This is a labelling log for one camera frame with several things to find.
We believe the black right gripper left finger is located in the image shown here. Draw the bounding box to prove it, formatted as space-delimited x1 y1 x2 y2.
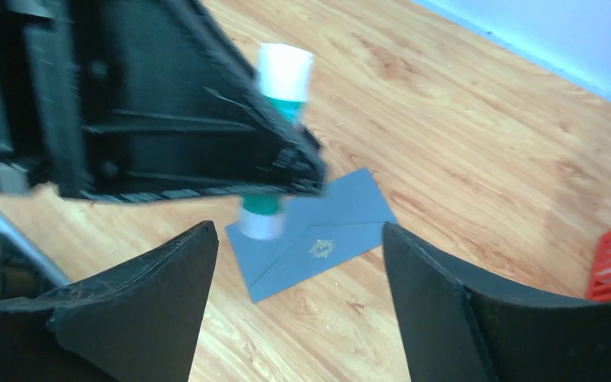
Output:
0 220 219 381

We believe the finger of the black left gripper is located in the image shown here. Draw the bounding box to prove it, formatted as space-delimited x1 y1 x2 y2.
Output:
21 0 328 204

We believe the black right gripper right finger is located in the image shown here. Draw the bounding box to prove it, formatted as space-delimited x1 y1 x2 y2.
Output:
382 222 611 382

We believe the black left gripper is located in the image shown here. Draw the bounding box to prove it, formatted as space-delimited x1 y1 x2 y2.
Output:
0 1 74 196

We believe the green white glue stick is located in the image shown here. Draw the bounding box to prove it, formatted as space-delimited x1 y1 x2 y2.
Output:
238 43 315 242

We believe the grey-blue paper envelope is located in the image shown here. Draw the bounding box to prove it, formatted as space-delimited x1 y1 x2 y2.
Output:
225 168 396 302

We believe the aluminium frame rail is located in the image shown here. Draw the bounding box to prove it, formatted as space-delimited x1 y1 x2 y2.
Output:
0 212 72 287

